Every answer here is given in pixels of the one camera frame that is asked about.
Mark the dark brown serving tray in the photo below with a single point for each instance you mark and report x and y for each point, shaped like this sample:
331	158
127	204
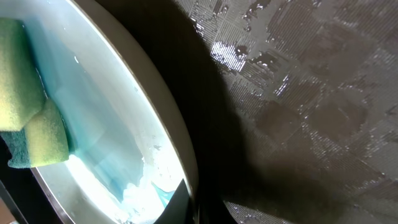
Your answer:
291	105

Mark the green yellow sponge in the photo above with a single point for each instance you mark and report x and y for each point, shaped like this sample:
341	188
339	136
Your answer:
31	124

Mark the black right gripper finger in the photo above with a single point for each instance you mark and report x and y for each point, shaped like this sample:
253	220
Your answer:
179	210

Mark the white plate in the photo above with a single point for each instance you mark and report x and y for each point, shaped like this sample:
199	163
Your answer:
130	145

